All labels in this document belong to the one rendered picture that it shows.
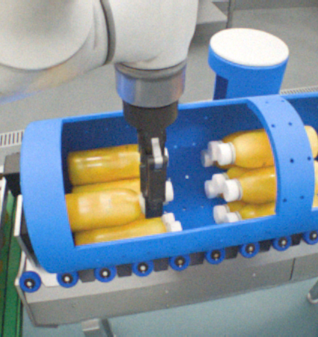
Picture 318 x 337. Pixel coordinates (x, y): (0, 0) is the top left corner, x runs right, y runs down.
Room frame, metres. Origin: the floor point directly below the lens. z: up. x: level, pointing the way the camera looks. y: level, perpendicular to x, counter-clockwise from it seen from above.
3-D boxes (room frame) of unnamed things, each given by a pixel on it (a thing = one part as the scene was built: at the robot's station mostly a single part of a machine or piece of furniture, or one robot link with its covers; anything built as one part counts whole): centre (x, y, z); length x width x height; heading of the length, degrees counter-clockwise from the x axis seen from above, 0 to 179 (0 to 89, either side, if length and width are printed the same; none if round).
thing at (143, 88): (0.39, 0.01, 1.36); 0.09 x 0.09 x 0.06
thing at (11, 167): (0.59, 0.35, 0.95); 0.10 x 0.07 x 0.10; 10
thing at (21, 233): (0.40, 0.27, 0.99); 0.10 x 0.02 x 0.12; 10
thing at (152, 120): (0.39, 0.01, 1.29); 0.08 x 0.07 x 0.09; 10
